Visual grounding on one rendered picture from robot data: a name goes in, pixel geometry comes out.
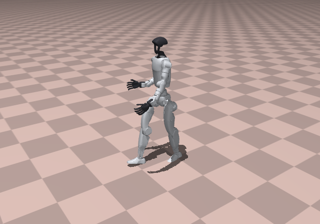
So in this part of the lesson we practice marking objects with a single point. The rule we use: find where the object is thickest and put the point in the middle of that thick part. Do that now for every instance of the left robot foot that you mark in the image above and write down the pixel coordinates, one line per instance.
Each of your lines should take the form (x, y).
(174, 157)

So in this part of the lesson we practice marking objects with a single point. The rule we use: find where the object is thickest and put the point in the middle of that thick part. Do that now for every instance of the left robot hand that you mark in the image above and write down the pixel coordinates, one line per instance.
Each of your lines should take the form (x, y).
(144, 107)

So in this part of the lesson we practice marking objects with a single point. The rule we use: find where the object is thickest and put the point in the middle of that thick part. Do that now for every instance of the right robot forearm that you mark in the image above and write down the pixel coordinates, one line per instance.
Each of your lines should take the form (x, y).
(148, 83)

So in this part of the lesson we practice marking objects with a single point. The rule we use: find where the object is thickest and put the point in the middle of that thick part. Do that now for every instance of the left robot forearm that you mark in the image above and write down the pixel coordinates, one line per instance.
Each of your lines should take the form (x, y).
(158, 93)

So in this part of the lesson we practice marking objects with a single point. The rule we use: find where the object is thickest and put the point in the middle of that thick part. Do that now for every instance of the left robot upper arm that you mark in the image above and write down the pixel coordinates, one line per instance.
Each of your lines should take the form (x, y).
(166, 66)

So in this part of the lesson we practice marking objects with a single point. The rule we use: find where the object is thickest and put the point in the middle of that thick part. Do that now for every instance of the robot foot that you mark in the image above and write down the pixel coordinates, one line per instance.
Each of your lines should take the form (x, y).
(174, 157)
(137, 161)

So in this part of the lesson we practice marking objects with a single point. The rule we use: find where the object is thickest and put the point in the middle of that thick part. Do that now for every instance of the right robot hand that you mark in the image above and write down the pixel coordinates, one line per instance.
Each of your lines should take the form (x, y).
(134, 84)

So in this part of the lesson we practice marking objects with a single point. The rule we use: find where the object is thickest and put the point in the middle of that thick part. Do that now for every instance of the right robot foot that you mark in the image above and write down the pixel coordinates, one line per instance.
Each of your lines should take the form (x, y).
(137, 161)

